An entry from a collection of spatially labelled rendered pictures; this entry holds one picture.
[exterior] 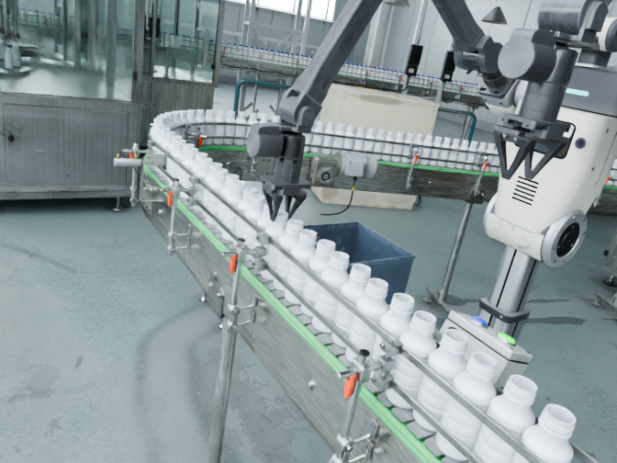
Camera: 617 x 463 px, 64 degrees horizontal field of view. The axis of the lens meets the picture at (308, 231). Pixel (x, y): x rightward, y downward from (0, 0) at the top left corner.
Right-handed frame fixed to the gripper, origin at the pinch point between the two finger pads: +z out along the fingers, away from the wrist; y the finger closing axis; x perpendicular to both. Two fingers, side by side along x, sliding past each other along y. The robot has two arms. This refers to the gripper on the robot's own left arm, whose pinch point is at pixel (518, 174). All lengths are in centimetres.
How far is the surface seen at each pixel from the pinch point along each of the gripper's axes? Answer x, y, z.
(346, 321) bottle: 13.8, -17.7, 33.6
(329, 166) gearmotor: 156, 77, 44
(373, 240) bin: 76, 43, 48
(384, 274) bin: 56, 32, 50
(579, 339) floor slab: 83, 255, 141
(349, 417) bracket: -1.3, -26.4, 40.9
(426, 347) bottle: -4.7, -16.7, 27.3
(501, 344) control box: -8.4, -2.3, 27.5
